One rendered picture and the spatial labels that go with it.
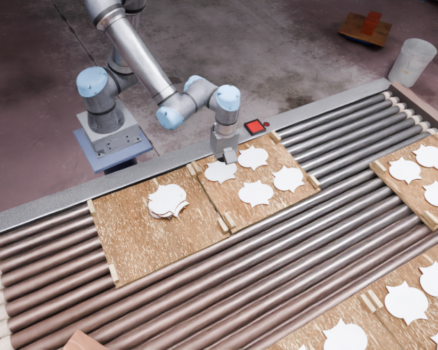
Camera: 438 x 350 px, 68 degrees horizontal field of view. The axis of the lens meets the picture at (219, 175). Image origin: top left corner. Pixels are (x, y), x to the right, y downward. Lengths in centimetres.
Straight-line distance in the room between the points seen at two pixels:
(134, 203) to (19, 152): 179
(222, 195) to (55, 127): 201
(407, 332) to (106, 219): 104
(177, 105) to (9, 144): 217
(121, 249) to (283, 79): 261
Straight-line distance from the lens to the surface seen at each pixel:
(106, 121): 141
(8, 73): 374
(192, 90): 105
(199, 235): 117
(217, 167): 132
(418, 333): 126
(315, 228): 128
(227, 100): 100
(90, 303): 115
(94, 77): 134
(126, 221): 122
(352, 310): 118
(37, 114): 318
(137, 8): 116
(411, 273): 133
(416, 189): 154
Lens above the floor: 199
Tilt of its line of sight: 53 degrees down
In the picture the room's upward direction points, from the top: 5 degrees clockwise
